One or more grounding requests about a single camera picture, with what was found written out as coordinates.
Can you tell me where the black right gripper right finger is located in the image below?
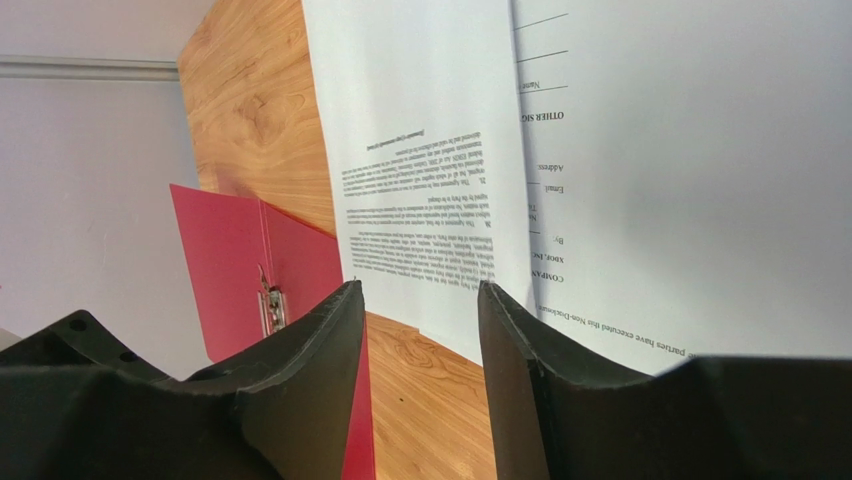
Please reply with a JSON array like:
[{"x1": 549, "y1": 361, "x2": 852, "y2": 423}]
[{"x1": 478, "y1": 282, "x2": 851, "y2": 479}]

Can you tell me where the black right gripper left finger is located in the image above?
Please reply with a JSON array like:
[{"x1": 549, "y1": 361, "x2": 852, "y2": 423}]
[{"x1": 1, "y1": 281, "x2": 365, "y2": 479}]

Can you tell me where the metal folder clip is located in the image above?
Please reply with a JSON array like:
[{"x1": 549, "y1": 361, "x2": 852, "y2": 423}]
[{"x1": 258, "y1": 265, "x2": 287, "y2": 337}]

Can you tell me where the red plastic folder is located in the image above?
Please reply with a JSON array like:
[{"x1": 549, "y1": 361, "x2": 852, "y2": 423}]
[{"x1": 171, "y1": 185, "x2": 376, "y2": 479}]

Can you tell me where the white printed paper sheet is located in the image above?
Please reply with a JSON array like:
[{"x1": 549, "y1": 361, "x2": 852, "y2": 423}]
[{"x1": 303, "y1": 1, "x2": 534, "y2": 363}]

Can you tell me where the left aluminium corner post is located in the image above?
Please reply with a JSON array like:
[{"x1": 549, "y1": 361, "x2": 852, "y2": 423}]
[{"x1": 1, "y1": 55, "x2": 179, "y2": 82}]

